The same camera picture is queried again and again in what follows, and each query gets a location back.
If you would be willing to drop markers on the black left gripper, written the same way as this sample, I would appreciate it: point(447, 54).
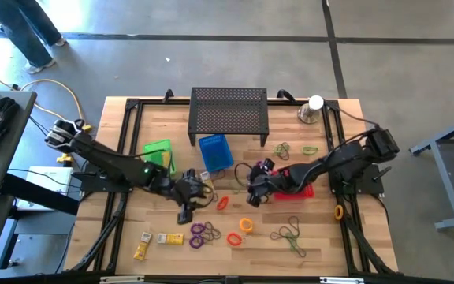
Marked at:
point(185, 187)

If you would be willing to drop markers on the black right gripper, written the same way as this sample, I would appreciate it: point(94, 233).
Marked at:
point(270, 183)

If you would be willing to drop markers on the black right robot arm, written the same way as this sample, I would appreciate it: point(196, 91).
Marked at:
point(345, 158)

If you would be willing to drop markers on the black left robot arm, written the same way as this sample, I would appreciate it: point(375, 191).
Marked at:
point(109, 161)

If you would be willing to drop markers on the dark rubber band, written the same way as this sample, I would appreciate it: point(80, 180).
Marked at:
point(220, 232)
point(207, 239)
point(235, 175)
point(286, 155)
point(298, 223)

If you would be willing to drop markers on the red plastic basket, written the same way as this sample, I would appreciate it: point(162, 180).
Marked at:
point(294, 196)

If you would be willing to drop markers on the yellow crayon box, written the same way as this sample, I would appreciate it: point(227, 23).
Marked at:
point(170, 238)

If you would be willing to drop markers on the blue plastic basket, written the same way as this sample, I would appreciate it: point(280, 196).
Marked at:
point(216, 154)

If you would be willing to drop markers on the green plastic basket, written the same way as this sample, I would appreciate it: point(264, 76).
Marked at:
point(154, 152)

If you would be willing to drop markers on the black mesh metal shelf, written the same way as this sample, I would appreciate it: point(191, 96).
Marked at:
point(229, 114)

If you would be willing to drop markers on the black curved clamp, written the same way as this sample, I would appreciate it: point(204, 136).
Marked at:
point(168, 94)
point(286, 94)

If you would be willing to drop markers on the white box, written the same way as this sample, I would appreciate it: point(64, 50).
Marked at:
point(45, 177)

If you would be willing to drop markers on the grey metal bench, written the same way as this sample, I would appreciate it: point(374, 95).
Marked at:
point(449, 181)

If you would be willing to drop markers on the person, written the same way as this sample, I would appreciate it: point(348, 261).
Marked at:
point(26, 31)

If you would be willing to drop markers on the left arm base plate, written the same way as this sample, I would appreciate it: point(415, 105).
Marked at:
point(93, 183)

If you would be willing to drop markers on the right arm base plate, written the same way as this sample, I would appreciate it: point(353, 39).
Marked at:
point(369, 185)

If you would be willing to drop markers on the silver metal bracket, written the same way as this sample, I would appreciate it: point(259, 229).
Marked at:
point(122, 279)
point(341, 280)

